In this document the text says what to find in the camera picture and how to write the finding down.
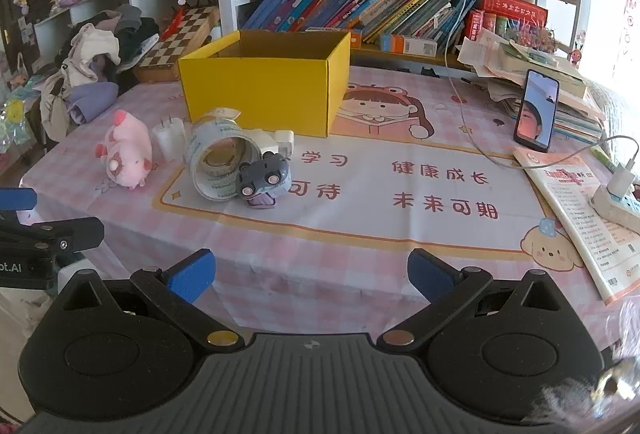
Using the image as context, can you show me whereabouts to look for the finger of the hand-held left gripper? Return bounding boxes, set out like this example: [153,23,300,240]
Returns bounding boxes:
[0,217,105,260]
[0,187,38,222]

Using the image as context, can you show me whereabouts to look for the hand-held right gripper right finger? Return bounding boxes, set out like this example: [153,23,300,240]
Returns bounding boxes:
[376,248,582,356]

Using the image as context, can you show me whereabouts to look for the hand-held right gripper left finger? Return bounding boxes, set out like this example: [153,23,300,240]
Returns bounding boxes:
[54,249,247,356]

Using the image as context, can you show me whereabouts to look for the pink plush pig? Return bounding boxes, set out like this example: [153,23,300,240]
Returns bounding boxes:
[96,109,153,191]

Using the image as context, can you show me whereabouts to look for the grey toy car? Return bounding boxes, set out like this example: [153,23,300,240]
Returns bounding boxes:
[235,151,292,211]

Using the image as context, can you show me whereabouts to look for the white plug charger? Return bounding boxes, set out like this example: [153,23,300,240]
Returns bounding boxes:
[151,115,187,162]

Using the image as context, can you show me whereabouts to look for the clear tape roll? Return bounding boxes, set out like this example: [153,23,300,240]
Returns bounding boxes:
[185,116,262,201]

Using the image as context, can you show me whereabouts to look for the white charger block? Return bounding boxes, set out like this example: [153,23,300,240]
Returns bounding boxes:
[243,128,296,163]

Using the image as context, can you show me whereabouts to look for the yellow cardboard box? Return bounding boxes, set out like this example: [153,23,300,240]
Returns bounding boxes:
[178,29,352,138]

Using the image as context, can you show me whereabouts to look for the pink printed tablecloth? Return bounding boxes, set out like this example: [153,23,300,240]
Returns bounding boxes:
[19,64,640,367]

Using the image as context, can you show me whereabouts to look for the beige garment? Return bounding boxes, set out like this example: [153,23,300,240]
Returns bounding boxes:
[39,73,72,144]

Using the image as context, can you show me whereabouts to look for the purple garment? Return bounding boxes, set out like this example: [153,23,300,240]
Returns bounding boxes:
[67,82,120,126]

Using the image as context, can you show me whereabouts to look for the orange workbook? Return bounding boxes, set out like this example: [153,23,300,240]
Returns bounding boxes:
[513,146,640,306]

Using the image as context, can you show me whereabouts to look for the white cloth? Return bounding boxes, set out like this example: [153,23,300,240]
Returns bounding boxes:
[64,23,122,86]

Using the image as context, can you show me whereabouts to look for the upright black smartphone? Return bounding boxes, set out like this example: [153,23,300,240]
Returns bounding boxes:
[513,68,560,154]

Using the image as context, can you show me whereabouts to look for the dark clothes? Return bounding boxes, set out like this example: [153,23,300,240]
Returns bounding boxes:
[114,16,162,76]

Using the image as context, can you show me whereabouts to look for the white power strip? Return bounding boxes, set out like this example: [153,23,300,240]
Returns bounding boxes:
[591,186,640,221]

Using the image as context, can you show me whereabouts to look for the green pen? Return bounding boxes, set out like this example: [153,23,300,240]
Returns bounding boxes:
[592,146,619,176]

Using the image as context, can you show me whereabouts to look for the grey garment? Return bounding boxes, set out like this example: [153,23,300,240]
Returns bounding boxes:
[114,4,144,35]

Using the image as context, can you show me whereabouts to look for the wooden chess board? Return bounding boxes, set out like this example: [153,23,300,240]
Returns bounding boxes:
[132,5,221,83]

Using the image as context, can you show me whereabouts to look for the orange and white box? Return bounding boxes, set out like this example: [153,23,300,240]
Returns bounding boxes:
[379,33,439,58]

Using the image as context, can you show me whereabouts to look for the red tassel ornament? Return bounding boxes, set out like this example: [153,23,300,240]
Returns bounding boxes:
[160,6,189,41]

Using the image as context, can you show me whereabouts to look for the stack of papers and books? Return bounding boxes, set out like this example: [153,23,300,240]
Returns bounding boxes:
[457,26,607,146]

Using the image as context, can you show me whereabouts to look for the small red boxes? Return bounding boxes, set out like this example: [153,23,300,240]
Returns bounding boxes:
[464,8,502,46]

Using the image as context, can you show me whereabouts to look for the thick red book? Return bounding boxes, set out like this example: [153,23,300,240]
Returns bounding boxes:
[472,0,549,23]

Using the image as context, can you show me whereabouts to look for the row of colourful books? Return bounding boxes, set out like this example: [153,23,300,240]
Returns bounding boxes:
[240,0,479,48]

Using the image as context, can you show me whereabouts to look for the fluffy trim with metal ring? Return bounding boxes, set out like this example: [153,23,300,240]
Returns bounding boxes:
[539,348,640,431]

